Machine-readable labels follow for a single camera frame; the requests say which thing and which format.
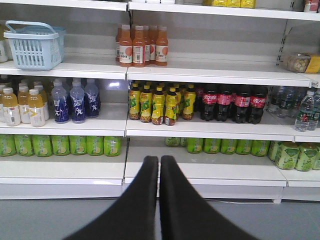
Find clear snack box yellow label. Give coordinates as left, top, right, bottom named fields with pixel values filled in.
left=283, top=52, right=320, bottom=74

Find front right orange juice bottle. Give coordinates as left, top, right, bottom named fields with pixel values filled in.
left=155, top=26, right=169, bottom=66

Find blue sports drink bottle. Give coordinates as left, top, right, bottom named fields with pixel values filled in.
left=70, top=81, right=86, bottom=124
left=84, top=78, right=100, bottom=118
left=51, top=79, right=70, bottom=124

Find front left coke bottle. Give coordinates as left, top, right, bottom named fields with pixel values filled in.
left=200, top=83, right=219, bottom=121

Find right dark coke bottle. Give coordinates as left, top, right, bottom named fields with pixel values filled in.
left=247, top=85, right=268, bottom=125

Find front middle orange juice bottle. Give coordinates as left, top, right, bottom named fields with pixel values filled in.
left=132, top=25, right=146, bottom=67

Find yellow iced tea bottle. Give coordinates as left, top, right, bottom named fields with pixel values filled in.
left=182, top=83, right=196, bottom=120
left=164, top=87, right=178, bottom=126
left=140, top=84, right=153, bottom=123
left=151, top=86, right=165, bottom=125
left=129, top=83, right=141, bottom=120

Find dark coke bottle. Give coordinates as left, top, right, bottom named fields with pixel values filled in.
left=234, top=85, right=251, bottom=124
left=216, top=84, right=233, bottom=122
left=247, top=85, right=268, bottom=125

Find left blue sports drink bottle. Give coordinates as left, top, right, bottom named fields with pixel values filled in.
left=51, top=79, right=70, bottom=124

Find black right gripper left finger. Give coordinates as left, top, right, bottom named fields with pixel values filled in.
left=66, top=156, right=159, bottom=240

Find light blue plastic basket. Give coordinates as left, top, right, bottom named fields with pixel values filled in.
left=4, top=20, right=66, bottom=71

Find yellow vitamin drink bottle front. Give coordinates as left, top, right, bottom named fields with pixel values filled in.
left=28, top=88, right=46, bottom=127

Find right blue sports drink bottle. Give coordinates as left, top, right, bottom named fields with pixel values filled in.
left=84, top=78, right=100, bottom=118

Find yellow iced tea bottle right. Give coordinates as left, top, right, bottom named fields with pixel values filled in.
left=182, top=83, right=196, bottom=120

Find yellow iced tea bottle left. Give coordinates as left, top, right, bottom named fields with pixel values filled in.
left=129, top=83, right=141, bottom=120

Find orange juice bottle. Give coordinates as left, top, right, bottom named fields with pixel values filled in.
left=119, top=24, right=133, bottom=67
left=132, top=25, right=146, bottom=67
left=155, top=26, right=169, bottom=66

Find middle blue sports drink bottle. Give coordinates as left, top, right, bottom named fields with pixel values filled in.
left=70, top=81, right=86, bottom=124

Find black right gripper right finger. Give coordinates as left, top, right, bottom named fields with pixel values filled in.
left=159, top=155, right=255, bottom=240

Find white metal store shelving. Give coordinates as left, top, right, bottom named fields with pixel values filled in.
left=0, top=0, right=320, bottom=203

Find front left orange juice bottle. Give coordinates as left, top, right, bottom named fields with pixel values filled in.
left=119, top=24, right=133, bottom=67

